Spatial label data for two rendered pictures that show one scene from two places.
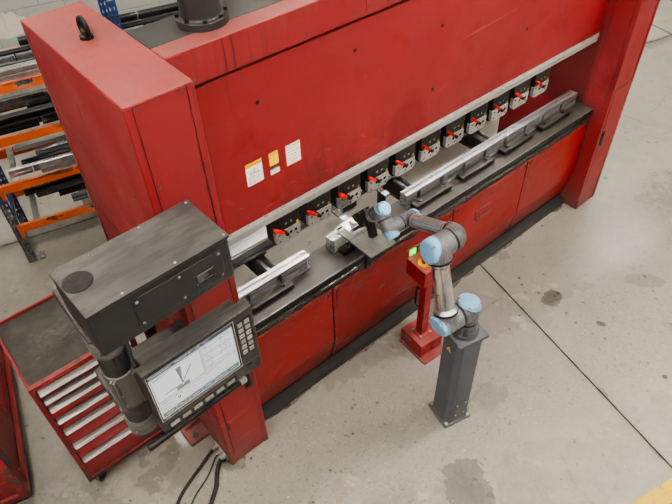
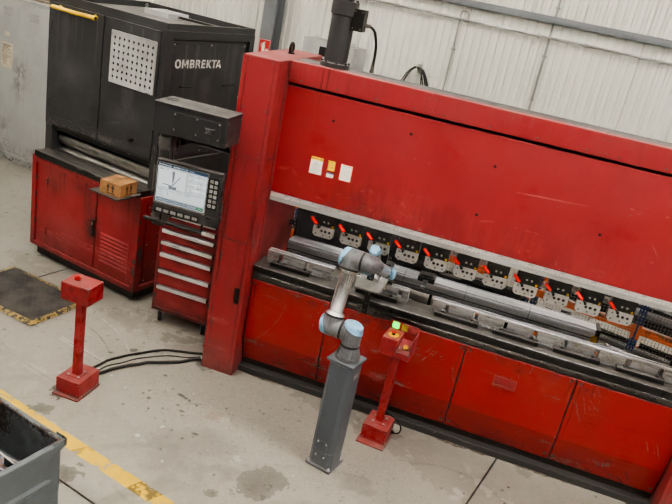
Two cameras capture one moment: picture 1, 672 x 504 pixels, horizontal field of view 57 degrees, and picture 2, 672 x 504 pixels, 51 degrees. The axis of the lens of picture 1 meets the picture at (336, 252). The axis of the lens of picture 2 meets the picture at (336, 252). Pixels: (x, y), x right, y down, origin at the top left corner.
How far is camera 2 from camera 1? 348 cm
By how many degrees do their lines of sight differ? 48
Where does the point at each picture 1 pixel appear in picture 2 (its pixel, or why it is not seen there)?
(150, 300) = (180, 119)
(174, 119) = (263, 75)
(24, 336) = not seen: hidden behind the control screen
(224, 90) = (317, 99)
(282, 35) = (360, 89)
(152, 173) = (242, 95)
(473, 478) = (271, 485)
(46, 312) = not seen: hidden behind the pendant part
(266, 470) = (206, 380)
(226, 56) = (323, 80)
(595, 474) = not seen: outside the picture
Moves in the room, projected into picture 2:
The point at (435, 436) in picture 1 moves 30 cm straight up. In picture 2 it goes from (293, 457) to (301, 418)
